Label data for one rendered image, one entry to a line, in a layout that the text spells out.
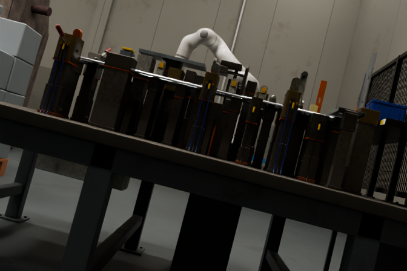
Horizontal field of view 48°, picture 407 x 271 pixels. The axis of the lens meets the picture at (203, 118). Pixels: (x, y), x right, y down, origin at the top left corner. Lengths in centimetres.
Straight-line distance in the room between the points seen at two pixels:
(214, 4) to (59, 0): 338
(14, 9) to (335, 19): 662
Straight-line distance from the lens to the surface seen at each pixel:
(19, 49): 437
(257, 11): 1024
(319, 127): 190
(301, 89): 231
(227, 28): 1008
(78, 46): 212
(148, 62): 233
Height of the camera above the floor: 72
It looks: 4 degrees up
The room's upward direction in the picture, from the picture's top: 15 degrees clockwise
